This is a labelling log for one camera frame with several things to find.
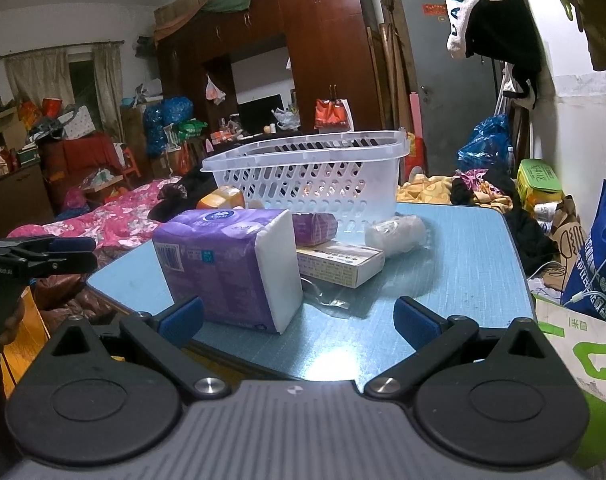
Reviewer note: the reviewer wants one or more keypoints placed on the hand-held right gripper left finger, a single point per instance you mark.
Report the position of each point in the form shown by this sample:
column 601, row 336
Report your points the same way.
column 183, row 316

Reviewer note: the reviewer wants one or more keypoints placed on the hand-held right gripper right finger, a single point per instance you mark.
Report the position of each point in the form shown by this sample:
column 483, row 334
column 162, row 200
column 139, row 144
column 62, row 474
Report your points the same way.
column 413, row 317

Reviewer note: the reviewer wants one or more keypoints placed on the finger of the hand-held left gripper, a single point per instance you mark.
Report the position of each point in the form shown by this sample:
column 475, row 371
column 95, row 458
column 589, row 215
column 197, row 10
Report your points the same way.
column 68, row 263
column 73, row 245

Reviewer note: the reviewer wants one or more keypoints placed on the purple tissue pack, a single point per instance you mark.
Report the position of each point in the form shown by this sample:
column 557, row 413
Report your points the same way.
column 218, row 270

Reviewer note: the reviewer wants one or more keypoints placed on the white gauze roll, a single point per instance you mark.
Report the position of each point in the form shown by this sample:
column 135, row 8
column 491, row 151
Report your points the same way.
column 395, row 234

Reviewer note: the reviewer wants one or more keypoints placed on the cream medicine box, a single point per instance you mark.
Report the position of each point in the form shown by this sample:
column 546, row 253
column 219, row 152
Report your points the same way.
column 338, row 265

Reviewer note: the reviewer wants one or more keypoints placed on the orange snack packet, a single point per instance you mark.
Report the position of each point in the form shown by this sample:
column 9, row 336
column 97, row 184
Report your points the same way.
column 223, row 197

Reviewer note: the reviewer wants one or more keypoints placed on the small purple tissue packet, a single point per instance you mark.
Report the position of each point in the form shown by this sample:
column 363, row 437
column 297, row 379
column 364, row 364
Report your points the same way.
column 313, row 227

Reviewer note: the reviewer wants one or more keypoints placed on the white plastic basket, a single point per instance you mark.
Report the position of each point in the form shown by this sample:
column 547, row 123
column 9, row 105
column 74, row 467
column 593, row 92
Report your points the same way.
column 333, row 185

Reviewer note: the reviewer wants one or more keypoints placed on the pink floral blanket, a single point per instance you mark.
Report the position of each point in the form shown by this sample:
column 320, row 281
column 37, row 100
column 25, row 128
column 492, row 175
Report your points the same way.
column 123, row 215

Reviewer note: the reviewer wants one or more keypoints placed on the wooden cabinet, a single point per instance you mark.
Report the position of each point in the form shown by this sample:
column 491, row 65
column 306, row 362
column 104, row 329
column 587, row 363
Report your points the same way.
column 18, row 200

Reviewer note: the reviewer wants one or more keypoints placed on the clear plastic wrapper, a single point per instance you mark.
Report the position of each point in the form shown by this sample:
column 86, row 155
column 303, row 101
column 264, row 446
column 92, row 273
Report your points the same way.
column 328, row 300

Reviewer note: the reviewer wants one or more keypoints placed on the red cloth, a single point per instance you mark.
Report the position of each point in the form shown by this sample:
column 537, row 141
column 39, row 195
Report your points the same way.
column 83, row 155

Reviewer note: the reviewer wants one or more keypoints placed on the red plastic stool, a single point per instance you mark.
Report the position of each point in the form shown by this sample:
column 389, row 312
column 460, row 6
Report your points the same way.
column 129, row 160

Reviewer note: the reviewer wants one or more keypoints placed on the black clothes pile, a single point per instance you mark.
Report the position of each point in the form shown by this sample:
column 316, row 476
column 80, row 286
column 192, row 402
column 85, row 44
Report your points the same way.
column 183, row 200

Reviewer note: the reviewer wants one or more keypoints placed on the white patterned gift bag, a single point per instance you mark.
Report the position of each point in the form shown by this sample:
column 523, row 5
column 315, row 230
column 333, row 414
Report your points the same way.
column 78, row 122

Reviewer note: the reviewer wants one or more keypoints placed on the yellow blanket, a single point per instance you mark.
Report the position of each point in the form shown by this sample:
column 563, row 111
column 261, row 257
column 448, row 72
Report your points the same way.
column 428, row 190

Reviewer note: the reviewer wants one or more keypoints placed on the black clothing heap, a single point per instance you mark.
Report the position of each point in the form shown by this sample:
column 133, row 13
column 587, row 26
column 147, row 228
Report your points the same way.
column 530, row 240

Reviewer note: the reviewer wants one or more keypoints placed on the purple floral cloth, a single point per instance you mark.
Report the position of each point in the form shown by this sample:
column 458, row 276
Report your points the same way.
column 475, row 180

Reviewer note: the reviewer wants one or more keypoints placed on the beige curtain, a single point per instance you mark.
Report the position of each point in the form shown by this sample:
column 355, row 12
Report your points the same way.
column 108, row 90
column 38, row 75

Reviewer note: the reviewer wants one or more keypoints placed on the red yellow bag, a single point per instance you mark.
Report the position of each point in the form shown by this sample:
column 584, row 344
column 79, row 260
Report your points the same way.
column 417, row 155

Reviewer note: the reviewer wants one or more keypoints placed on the green plastic bag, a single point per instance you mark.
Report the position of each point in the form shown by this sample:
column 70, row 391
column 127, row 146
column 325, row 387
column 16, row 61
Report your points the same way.
column 190, row 129

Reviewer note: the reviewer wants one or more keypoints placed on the window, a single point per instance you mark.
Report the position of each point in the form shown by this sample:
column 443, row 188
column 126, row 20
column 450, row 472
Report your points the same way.
column 83, row 80

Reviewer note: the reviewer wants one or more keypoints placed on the stack of blue plastic bags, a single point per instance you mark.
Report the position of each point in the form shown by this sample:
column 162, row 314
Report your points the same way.
column 175, row 110

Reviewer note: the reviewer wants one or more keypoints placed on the brown paper bag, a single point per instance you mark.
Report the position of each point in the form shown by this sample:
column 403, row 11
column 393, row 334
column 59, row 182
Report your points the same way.
column 568, row 245

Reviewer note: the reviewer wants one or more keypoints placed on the white green paper bag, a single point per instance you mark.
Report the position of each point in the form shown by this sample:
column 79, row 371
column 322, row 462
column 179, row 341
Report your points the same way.
column 593, row 360

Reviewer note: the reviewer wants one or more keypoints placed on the green box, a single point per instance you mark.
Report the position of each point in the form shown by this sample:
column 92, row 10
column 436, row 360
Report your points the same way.
column 538, row 180

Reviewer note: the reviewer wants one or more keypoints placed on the blue plastic bag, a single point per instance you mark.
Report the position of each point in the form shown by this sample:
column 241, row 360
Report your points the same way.
column 485, row 145

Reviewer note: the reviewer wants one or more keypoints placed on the pink paper roll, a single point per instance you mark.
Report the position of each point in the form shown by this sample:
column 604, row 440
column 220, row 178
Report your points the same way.
column 415, row 115

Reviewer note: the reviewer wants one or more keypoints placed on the blue tote bag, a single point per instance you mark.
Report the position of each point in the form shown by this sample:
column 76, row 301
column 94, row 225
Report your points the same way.
column 600, row 240

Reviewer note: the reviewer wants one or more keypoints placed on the small white hanging bag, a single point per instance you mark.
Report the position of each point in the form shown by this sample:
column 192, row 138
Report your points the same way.
column 214, row 91

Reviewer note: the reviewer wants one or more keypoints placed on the black monitor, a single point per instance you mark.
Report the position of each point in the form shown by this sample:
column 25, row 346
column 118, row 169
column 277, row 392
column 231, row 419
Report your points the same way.
column 255, row 115

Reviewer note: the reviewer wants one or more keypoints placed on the red orange hanging bag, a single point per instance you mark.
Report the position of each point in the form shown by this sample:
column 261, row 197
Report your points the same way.
column 333, row 115

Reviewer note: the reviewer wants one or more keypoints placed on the white crumpled plastic bag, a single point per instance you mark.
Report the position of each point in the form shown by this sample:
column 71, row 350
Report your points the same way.
column 285, row 119

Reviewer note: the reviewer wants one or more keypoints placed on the grey door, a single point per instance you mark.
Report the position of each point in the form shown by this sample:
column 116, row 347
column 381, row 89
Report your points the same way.
column 428, row 60

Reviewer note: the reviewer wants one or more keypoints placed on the wooden planks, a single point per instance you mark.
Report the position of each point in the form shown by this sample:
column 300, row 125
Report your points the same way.
column 390, row 60

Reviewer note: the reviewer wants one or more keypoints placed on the brown wooden wardrobe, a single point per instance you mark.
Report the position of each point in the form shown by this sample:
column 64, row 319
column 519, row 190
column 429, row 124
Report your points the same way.
column 323, row 50

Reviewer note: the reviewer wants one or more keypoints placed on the black hanging garment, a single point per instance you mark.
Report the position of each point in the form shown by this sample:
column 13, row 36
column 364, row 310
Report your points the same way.
column 503, row 35

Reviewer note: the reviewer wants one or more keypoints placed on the red door sticker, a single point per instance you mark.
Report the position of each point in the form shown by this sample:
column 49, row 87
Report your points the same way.
column 435, row 8

